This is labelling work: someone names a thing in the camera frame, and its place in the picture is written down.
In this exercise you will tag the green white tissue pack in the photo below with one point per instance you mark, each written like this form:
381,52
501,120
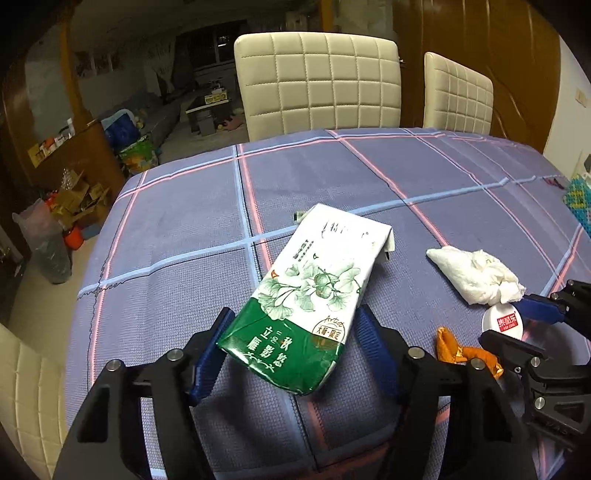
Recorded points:
314,286

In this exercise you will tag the cream quilted dining chair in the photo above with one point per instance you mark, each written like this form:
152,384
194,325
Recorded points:
318,87
459,94

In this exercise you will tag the white round lid red label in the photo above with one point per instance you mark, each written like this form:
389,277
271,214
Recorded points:
503,323

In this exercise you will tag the pile of cardboard boxes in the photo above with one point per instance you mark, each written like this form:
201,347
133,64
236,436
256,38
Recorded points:
78,201

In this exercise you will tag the dark grey sofa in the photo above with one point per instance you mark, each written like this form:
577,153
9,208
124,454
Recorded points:
164,120

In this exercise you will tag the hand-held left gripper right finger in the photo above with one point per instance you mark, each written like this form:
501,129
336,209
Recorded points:
376,355

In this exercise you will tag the brown wooden cabinet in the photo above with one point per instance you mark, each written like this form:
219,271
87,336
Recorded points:
92,152

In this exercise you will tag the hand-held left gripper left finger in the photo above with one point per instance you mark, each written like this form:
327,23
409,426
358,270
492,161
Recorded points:
214,355

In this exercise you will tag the low coffee table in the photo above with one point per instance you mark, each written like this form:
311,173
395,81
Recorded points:
207,110

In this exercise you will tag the colourful printed bag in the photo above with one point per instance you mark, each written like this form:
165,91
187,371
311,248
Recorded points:
138,157

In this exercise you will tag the crumpled white tissue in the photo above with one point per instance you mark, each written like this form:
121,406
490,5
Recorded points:
471,272

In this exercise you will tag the orange crumpled wrapper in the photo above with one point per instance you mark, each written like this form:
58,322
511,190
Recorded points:
450,348

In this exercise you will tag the colourful knitted item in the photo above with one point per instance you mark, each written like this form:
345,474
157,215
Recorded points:
579,205

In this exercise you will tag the blue bag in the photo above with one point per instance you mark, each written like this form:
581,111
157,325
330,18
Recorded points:
120,129

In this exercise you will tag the large cream quilted chair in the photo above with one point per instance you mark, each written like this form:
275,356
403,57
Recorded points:
27,406

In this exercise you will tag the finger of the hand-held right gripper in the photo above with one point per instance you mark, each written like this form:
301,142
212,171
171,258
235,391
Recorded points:
508,350
545,307

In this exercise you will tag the purple plaid tablecloth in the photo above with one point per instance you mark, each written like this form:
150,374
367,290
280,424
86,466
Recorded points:
184,221

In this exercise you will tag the white lace curtain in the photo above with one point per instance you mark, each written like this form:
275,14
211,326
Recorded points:
161,69

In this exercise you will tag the grey plastic bag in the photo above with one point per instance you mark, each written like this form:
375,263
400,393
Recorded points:
46,244

